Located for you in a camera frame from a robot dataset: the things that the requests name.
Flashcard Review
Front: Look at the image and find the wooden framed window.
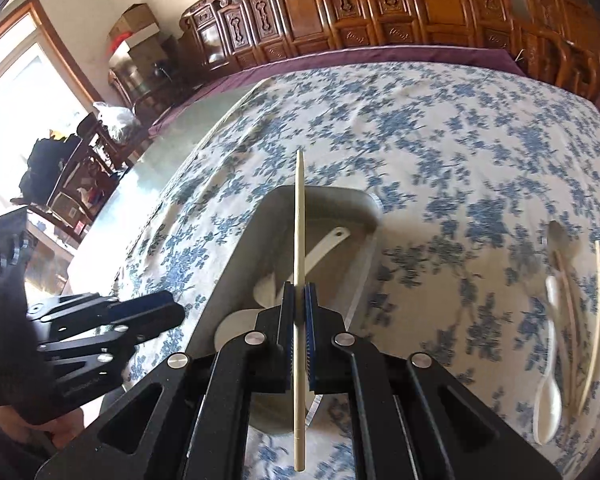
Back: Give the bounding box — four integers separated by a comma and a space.
0, 0, 106, 221

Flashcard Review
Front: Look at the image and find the white plastic spoon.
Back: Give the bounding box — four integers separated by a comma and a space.
252, 227, 351, 311
214, 307, 262, 357
532, 275, 564, 446

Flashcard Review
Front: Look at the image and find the wooden side table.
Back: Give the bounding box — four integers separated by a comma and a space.
107, 52, 148, 111

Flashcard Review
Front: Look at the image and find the long purple seat cushion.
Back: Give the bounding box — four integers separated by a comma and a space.
147, 47, 528, 138

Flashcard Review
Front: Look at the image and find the dark wooden chair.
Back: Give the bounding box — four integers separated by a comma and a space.
10, 115, 131, 241

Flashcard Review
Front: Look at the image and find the beige chopstick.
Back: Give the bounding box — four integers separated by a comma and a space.
555, 255, 579, 416
292, 149, 309, 472
577, 240, 600, 416

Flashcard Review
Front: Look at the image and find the grey rectangular container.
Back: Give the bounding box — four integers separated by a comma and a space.
185, 185, 383, 436

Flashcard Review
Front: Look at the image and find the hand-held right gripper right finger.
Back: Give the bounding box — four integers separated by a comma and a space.
302, 284, 563, 480

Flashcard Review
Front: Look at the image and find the person's left hand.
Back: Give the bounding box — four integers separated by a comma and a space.
0, 402, 88, 453

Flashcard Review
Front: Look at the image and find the black bag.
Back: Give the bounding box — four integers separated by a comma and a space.
19, 135, 81, 206

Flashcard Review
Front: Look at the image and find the carved wooden sofa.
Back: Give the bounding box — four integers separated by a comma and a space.
180, 0, 521, 81

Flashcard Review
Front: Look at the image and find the blue floral tablecloth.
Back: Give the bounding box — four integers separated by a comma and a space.
112, 62, 600, 480

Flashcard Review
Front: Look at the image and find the large brown cardboard box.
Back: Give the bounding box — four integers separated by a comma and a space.
129, 36, 177, 70

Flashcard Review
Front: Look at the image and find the carved wooden armchair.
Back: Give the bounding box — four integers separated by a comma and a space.
512, 0, 600, 106

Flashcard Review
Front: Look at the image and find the clear plastic bag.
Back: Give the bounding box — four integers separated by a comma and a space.
92, 101, 136, 138

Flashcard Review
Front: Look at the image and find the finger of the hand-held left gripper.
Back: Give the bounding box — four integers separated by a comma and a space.
27, 290, 186, 346
37, 327, 142, 411

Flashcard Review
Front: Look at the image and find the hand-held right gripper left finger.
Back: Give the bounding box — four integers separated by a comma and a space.
34, 282, 301, 480

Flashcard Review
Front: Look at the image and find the metal spoon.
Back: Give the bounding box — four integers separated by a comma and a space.
547, 220, 583, 321

